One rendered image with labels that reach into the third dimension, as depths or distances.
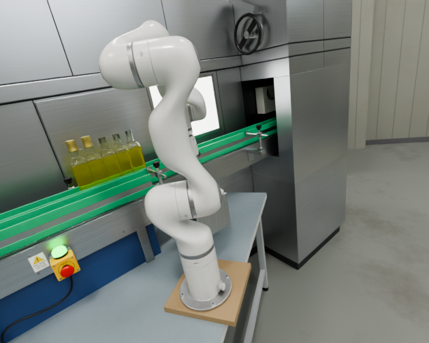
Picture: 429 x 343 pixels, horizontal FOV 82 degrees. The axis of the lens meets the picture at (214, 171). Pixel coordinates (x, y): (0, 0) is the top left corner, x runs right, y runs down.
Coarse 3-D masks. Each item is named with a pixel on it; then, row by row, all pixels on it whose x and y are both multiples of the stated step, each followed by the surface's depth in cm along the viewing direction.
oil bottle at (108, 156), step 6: (102, 150) 103; (108, 150) 104; (102, 156) 102; (108, 156) 104; (114, 156) 105; (108, 162) 104; (114, 162) 106; (108, 168) 105; (114, 168) 106; (108, 174) 105; (114, 174) 107; (120, 174) 108
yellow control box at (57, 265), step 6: (72, 252) 85; (66, 258) 83; (72, 258) 84; (54, 264) 81; (60, 264) 82; (66, 264) 83; (72, 264) 84; (54, 270) 81; (60, 270) 82; (78, 270) 86; (60, 276) 82
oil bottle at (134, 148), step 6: (126, 144) 111; (132, 144) 110; (138, 144) 111; (132, 150) 110; (138, 150) 111; (132, 156) 110; (138, 156) 112; (132, 162) 111; (138, 162) 112; (144, 162) 114; (138, 168) 113
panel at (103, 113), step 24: (72, 96) 104; (96, 96) 110; (120, 96) 116; (144, 96) 123; (216, 96) 150; (48, 120) 101; (72, 120) 106; (96, 120) 112; (120, 120) 118; (144, 120) 126; (96, 144) 114; (144, 144) 128
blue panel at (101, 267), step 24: (120, 240) 103; (96, 264) 98; (120, 264) 105; (24, 288) 85; (48, 288) 89; (96, 288) 100; (0, 312) 82; (24, 312) 86; (48, 312) 91; (0, 336) 83
